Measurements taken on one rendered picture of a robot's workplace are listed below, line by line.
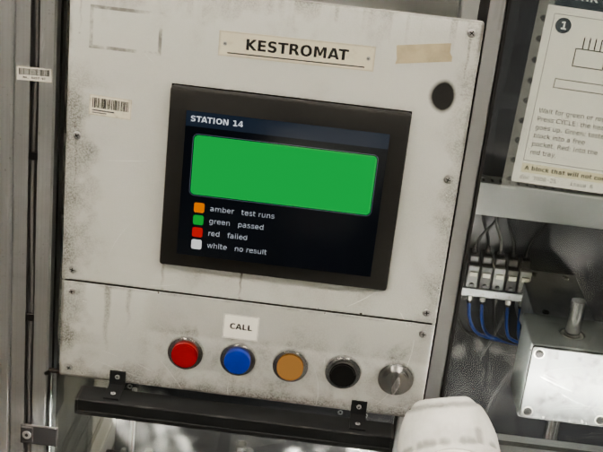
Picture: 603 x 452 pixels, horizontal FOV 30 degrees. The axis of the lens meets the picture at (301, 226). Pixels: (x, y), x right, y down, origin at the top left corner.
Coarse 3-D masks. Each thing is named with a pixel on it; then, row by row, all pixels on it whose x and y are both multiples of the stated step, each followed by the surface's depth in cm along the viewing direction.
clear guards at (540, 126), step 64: (512, 0) 113; (576, 0) 112; (512, 64) 115; (576, 64) 114; (512, 128) 117; (576, 128) 117; (512, 192) 120; (576, 192) 119; (512, 256) 122; (576, 256) 122; (512, 320) 125; (576, 320) 125; (64, 384) 132; (128, 384) 131; (448, 384) 128; (512, 384) 128; (576, 384) 127; (64, 448) 135; (128, 448) 134; (192, 448) 134; (256, 448) 133; (320, 448) 132; (512, 448) 131; (576, 448) 130
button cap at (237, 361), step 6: (228, 354) 127; (234, 354) 126; (240, 354) 126; (246, 354) 127; (228, 360) 127; (234, 360) 127; (240, 360) 127; (246, 360) 127; (228, 366) 127; (234, 366) 127; (240, 366) 127; (246, 366) 127; (234, 372) 127; (240, 372) 127
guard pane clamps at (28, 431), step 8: (24, 424) 134; (32, 424) 134; (24, 432) 134; (32, 432) 134; (40, 432) 134; (48, 432) 134; (56, 432) 134; (24, 440) 134; (32, 440) 134; (40, 440) 134; (48, 440) 134; (56, 440) 134
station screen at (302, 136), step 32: (192, 128) 116; (224, 128) 116; (256, 128) 116; (288, 128) 115; (320, 128) 115; (192, 160) 117; (384, 160) 116; (192, 224) 120; (224, 224) 120; (256, 224) 119; (288, 224) 119; (320, 224) 119; (352, 224) 119; (224, 256) 121; (256, 256) 121; (288, 256) 120; (320, 256) 120; (352, 256) 120
